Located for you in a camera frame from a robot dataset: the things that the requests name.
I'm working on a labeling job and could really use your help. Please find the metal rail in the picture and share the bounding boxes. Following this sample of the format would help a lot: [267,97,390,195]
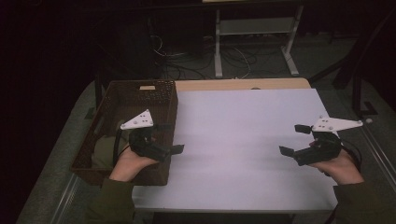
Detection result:
[354,119,396,191]
[49,173,80,224]

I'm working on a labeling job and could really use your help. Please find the tangle of floor cables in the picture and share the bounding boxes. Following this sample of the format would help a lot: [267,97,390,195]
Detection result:
[148,33,260,80]

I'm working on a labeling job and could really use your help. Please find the person's left hand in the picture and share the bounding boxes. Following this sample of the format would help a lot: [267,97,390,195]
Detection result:
[109,146,161,183]

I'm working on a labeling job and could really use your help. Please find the person's right hand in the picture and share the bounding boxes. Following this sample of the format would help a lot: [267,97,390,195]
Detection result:
[306,139,364,187]

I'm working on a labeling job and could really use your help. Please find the right hand-held gripper cable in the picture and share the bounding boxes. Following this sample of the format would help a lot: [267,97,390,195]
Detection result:
[340,139,364,174]

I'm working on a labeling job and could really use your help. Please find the brown woven basket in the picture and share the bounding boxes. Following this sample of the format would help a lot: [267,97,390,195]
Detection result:
[70,79,179,187]

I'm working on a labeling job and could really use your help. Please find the black post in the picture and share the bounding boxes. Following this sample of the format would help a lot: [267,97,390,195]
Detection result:
[93,72,105,108]

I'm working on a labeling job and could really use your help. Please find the left hand-held gripper cable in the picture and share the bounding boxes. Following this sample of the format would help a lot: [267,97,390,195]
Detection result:
[112,128,132,166]

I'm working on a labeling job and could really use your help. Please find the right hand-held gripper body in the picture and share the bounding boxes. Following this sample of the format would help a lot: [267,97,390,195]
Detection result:
[293,115,364,167]

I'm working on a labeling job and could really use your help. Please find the white metal desk frame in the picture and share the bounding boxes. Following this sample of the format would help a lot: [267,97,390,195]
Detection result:
[214,5,304,78]

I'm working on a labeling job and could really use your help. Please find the hand-held gripper cable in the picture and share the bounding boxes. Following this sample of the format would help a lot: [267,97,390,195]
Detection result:
[112,128,132,166]
[340,139,364,174]

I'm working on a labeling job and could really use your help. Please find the white board sheet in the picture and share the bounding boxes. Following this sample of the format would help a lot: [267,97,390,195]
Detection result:
[132,88,339,213]

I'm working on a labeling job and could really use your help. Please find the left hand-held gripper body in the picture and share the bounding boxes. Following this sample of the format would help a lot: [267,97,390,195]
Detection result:
[120,109,172,162]

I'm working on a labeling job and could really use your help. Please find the black metal stand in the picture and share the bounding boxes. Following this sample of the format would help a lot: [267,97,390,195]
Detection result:
[307,8,396,119]

